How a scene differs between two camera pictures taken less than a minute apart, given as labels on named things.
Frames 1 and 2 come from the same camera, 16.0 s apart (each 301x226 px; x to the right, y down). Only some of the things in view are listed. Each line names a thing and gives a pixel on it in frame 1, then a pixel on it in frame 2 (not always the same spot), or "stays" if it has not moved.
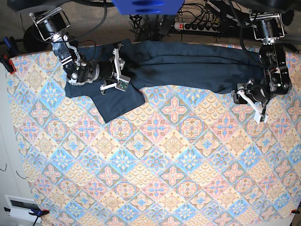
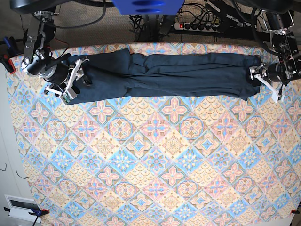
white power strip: [197, 27] stays
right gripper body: [254, 95] to [257, 71]
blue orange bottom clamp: [36, 213] stays
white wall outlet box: [20, 207] stays
